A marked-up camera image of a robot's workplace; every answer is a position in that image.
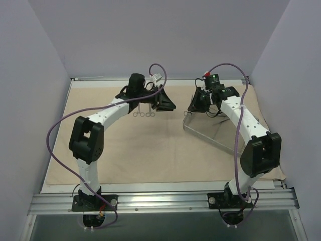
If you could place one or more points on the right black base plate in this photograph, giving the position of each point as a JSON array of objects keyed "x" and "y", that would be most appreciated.
[{"x": 220, "y": 200}]

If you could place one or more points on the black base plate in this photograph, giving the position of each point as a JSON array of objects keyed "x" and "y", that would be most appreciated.
[
  {"x": 220, "y": 200},
  {"x": 82, "y": 205}
]

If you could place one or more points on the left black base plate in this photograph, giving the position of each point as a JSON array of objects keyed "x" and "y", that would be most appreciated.
[{"x": 82, "y": 205}]

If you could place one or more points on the aluminium front rail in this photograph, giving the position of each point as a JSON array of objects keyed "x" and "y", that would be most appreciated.
[{"x": 164, "y": 202}]

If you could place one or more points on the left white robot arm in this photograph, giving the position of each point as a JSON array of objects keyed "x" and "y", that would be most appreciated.
[{"x": 87, "y": 138}]

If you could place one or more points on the beige surgical wrap cloth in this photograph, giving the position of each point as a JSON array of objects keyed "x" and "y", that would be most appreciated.
[{"x": 141, "y": 149}]

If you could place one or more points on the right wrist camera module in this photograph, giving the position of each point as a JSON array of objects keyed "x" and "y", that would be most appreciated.
[{"x": 211, "y": 80}]

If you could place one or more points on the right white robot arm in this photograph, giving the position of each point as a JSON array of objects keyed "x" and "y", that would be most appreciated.
[{"x": 256, "y": 149}]

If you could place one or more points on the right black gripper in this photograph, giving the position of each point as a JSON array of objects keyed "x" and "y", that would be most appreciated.
[{"x": 200, "y": 98}]

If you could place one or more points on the wire mesh instrument tray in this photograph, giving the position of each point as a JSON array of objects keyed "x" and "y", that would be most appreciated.
[{"x": 215, "y": 129}]

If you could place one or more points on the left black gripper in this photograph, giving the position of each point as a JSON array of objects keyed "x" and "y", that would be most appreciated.
[{"x": 158, "y": 98}]

